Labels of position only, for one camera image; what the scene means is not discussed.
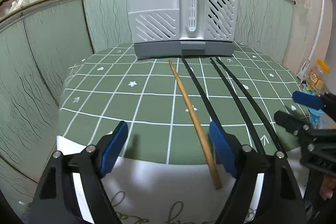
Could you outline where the blue plastic container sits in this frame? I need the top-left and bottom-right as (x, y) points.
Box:
(302, 86), (327, 129)

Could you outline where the yellow lid jar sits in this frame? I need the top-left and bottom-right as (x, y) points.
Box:
(306, 59), (330, 94)

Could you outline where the person's right hand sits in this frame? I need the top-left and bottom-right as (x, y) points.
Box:
(319, 175), (336, 200)

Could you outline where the black chopstick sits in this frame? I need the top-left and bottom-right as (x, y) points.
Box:
(210, 58), (266, 155)
(215, 57), (287, 157)
(181, 56), (221, 125)

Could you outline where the white grey utensil holder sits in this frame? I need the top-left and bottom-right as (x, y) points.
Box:
(128, 0), (239, 59)

